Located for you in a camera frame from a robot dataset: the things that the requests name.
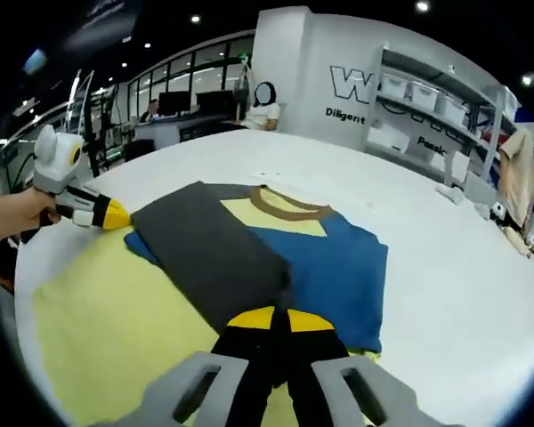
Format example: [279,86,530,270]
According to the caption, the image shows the person's left hand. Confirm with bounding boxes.
[0,185,59,245]

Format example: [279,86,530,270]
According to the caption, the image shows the small hanging screen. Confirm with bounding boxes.
[24,47,48,75]

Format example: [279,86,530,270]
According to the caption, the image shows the round ceiling spotlights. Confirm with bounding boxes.
[119,1,533,86]

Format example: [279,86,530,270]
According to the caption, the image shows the grey metal storage shelf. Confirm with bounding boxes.
[364,42,524,188]

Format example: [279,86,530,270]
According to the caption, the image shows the beige shirt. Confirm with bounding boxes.
[498,128,534,232]

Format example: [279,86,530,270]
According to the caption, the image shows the dark hanging banner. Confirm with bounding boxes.
[64,0,139,50]

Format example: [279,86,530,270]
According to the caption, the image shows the row of white storage bins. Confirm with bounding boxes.
[380,73,522,130]

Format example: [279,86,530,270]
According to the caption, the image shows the small white cardboard box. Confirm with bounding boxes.
[444,150,468,179]

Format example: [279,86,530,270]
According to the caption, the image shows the beige soft roll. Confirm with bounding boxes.
[505,226,534,259]

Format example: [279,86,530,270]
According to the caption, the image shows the black computer monitor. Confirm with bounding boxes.
[195,90,235,119]
[158,91,191,117]

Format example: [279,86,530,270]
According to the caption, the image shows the large white cardboard box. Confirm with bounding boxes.
[367,126,409,152]

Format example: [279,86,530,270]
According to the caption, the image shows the black box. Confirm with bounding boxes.
[124,139,156,162]

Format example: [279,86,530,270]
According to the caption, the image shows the dark office desk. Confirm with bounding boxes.
[133,116,250,150]

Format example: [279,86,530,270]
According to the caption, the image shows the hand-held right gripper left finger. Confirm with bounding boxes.
[95,305,280,427]

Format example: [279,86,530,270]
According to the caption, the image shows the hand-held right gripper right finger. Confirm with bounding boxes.
[279,310,466,427]

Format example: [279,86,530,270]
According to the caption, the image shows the yellow blue grey garment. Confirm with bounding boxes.
[31,180,389,427]

